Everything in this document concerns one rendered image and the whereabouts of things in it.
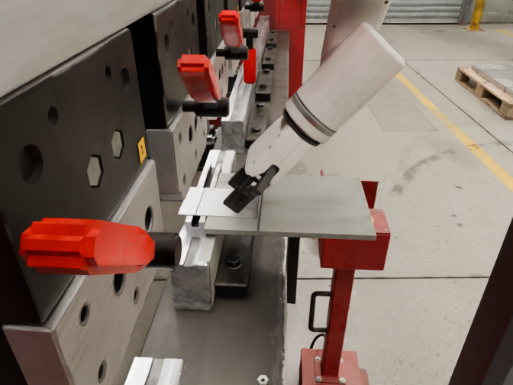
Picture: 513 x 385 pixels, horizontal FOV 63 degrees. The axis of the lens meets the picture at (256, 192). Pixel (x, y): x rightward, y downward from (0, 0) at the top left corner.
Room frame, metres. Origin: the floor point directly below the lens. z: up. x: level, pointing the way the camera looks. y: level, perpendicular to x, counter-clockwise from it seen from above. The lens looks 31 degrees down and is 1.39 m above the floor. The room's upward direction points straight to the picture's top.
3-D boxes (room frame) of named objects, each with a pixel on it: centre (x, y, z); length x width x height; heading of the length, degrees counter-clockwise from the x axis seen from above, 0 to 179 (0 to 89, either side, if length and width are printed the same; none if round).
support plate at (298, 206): (0.61, -0.06, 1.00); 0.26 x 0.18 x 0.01; 86
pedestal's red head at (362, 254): (0.91, -0.25, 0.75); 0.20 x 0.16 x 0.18; 176
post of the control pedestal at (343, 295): (0.91, -0.25, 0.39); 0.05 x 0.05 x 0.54; 86
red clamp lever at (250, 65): (0.77, 0.02, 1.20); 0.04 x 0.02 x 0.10; 86
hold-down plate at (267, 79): (1.61, -0.03, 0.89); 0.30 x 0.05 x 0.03; 176
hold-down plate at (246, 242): (0.65, 0.03, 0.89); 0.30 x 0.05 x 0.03; 176
